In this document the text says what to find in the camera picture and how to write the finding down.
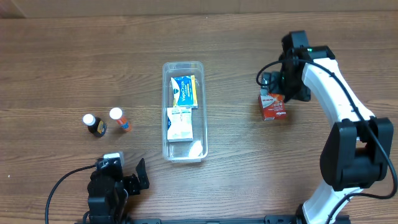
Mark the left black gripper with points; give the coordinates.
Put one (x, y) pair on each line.
(131, 183)

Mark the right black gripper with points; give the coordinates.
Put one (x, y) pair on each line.
(277, 82)

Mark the red medicine box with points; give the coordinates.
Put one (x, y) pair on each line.
(272, 106)

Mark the orange tube white cap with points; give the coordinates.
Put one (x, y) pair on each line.
(118, 115)

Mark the white medicine box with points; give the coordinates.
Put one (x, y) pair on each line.
(179, 124)

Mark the dark bottle white cap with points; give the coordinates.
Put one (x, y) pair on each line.
(95, 125)

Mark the blue VapoDrops box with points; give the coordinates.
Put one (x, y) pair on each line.
(184, 91)

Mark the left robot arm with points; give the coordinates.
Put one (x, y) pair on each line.
(109, 190)

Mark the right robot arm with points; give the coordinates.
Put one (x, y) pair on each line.
(356, 153)

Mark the clear plastic container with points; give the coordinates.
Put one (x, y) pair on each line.
(197, 149)

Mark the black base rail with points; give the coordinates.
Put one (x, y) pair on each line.
(214, 221)

